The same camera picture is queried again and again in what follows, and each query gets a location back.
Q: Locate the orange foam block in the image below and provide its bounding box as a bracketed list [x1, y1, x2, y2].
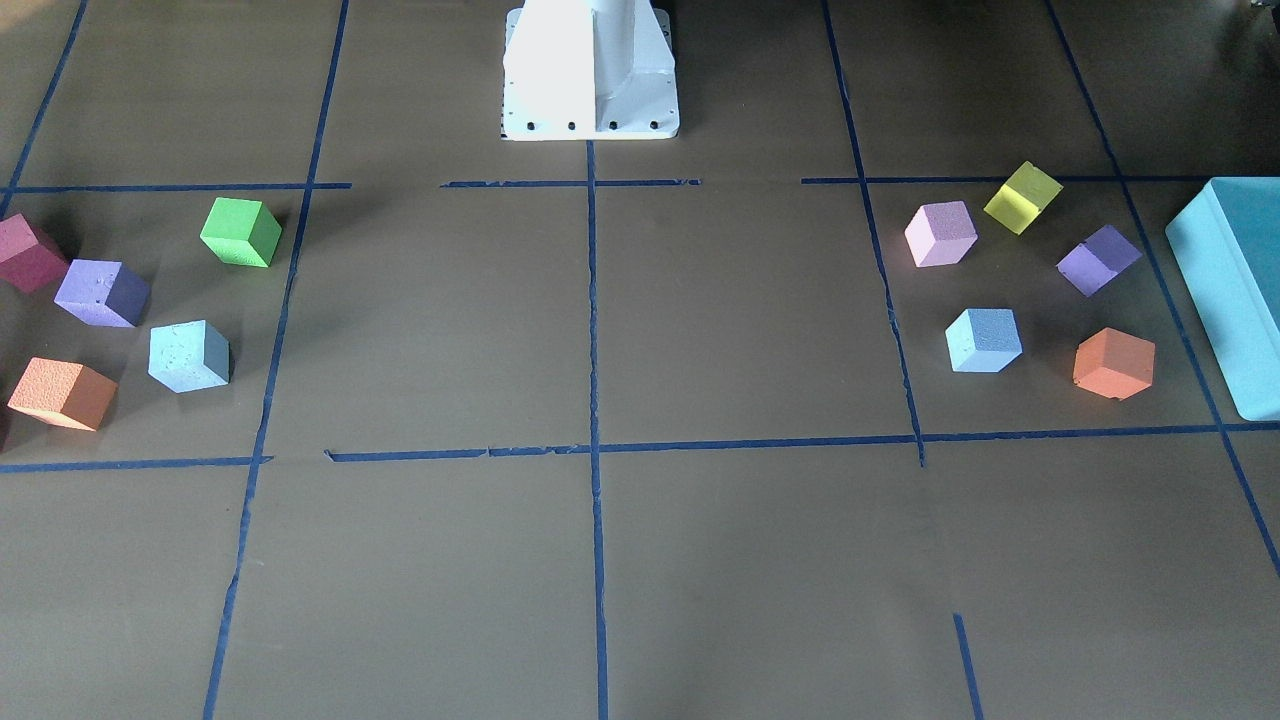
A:
[1071, 328, 1156, 400]
[6, 357, 118, 432]

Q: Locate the green foam block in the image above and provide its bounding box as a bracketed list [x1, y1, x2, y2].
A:
[198, 197, 282, 268]

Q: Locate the pink foam block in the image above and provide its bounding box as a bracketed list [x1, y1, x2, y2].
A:
[904, 200, 978, 268]

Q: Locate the purple foam block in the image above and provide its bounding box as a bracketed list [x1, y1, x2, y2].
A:
[1056, 224, 1143, 297]
[54, 259, 150, 328]

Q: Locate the maroon foam block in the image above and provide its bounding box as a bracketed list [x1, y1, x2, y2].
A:
[1, 213, 70, 293]

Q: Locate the teal plastic bin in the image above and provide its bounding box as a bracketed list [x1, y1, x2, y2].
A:
[1166, 177, 1279, 421]

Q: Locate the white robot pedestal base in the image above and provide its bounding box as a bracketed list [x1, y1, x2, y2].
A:
[500, 1, 681, 142]

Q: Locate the light blue block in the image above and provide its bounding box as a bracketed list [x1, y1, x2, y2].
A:
[147, 320, 230, 393]
[945, 307, 1023, 373]

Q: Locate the yellow foam block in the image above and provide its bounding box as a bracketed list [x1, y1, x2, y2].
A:
[984, 161, 1062, 234]

